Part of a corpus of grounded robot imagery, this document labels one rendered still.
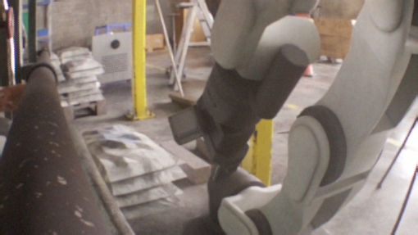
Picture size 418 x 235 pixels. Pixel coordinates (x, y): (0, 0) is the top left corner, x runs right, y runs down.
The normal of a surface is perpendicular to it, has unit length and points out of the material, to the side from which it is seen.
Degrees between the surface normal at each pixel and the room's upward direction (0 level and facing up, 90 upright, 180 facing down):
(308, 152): 90
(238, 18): 90
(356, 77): 90
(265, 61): 132
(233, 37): 90
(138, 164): 63
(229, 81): 70
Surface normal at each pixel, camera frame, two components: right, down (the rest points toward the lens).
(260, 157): 0.49, 0.23
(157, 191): 0.54, -0.23
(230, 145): 0.31, 0.83
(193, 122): -0.23, -0.41
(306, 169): -0.91, 0.12
